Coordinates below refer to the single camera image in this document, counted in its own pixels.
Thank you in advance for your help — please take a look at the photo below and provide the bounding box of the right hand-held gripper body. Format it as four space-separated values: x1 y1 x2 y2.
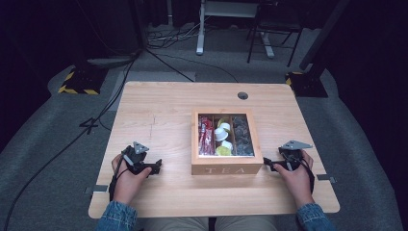
275 140 314 171

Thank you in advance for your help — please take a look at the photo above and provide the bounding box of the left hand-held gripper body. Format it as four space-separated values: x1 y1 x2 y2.
120 141 156 176

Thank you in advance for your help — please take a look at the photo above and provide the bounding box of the wooden tea box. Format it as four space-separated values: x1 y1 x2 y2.
191 108 265 176

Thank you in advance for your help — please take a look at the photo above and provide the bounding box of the person's right hand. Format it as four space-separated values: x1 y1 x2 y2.
273 149 316 209

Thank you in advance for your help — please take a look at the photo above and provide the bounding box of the person's left hand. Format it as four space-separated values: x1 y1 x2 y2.
111 154 153 206

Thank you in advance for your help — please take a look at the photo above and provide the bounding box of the pile of dark tea bags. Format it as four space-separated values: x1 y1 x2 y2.
232 115 255 157

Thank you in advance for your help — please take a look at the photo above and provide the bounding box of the large white creamer cup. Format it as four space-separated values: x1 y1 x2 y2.
214 127 229 142

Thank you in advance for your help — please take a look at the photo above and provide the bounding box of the row of red packets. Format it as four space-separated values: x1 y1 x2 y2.
197 115 216 157

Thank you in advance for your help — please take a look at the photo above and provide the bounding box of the black yellow striped stand base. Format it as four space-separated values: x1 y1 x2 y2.
285 70 329 98
57 65 109 96

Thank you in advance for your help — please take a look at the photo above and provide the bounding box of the black slanted stand pole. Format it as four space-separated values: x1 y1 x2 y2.
299 0 351 71

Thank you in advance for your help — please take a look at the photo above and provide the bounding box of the black chair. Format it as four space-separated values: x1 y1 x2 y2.
245 0 304 68

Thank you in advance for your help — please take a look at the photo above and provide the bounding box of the right hand-held gripper black cable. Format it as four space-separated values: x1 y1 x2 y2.
299 156 317 194

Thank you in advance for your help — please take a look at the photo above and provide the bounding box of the hand-held gripper black cable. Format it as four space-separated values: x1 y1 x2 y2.
299 156 317 194
108 155 130 202

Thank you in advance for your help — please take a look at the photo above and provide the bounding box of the left hand-held gripper black cable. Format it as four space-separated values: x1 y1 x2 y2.
108 155 130 202

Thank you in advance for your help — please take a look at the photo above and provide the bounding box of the long black floor cable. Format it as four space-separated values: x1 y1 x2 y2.
2 52 140 231

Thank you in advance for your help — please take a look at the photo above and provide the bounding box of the thin black floor cable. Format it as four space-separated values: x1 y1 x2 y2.
145 47 241 84

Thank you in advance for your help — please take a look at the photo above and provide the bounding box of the bundle of floor cables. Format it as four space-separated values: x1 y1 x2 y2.
146 21 200 50

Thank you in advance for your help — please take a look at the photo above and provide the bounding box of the white desk frame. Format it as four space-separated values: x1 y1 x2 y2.
195 0 276 60

